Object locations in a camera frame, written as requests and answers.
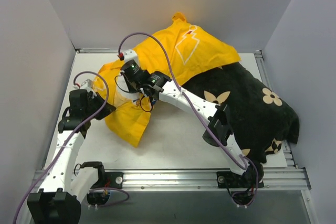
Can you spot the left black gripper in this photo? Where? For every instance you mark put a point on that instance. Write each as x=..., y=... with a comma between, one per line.
x=102, y=107

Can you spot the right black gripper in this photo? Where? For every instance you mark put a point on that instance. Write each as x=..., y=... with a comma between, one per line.
x=128, y=84

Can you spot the yellow printed pillowcase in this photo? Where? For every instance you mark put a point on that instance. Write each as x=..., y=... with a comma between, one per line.
x=183, y=50

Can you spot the white pillow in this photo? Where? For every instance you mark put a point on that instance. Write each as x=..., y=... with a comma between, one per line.
x=123, y=95

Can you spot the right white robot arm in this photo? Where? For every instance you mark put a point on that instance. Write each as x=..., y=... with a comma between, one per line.
x=214, y=117

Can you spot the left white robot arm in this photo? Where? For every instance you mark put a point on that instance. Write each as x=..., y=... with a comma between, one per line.
x=59, y=197

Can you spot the black floral plush pillow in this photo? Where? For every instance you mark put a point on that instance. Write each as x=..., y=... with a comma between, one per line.
x=260, y=119

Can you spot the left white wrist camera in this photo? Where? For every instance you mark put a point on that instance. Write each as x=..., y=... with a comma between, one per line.
x=87, y=85

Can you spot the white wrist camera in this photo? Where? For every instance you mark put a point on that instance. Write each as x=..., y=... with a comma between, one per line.
x=87, y=85
x=128, y=55

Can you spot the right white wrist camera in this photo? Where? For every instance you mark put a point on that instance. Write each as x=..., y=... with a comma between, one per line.
x=128, y=55

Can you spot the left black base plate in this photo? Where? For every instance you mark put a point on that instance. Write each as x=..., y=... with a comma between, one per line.
x=109, y=179

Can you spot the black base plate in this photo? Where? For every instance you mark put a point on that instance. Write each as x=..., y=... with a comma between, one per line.
x=109, y=179
x=234, y=181

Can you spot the aluminium front rail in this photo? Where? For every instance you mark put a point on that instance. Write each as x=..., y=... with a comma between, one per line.
x=206, y=180

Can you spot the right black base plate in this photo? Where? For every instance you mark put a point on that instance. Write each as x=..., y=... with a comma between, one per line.
x=234, y=181

